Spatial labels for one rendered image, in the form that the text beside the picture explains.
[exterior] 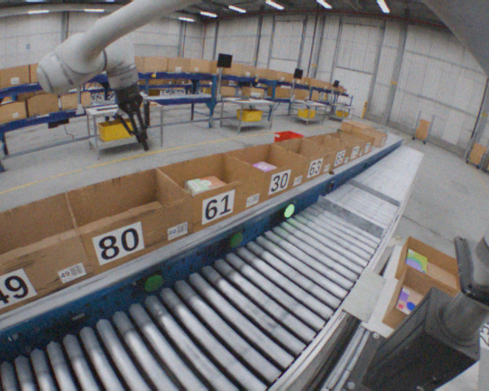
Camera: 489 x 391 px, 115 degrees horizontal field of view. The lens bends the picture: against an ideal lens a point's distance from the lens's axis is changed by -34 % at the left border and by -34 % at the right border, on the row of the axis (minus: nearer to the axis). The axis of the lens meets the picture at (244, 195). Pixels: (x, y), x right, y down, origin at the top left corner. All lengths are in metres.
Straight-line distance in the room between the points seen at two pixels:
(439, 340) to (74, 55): 0.99
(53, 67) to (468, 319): 1.03
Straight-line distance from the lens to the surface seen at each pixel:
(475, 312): 0.62
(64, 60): 0.59
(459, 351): 0.65
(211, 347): 0.78
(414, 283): 1.21
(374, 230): 1.47
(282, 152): 1.48
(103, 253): 0.77
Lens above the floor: 1.46
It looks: 29 degrees down
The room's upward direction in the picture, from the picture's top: 8 degrees clockwise
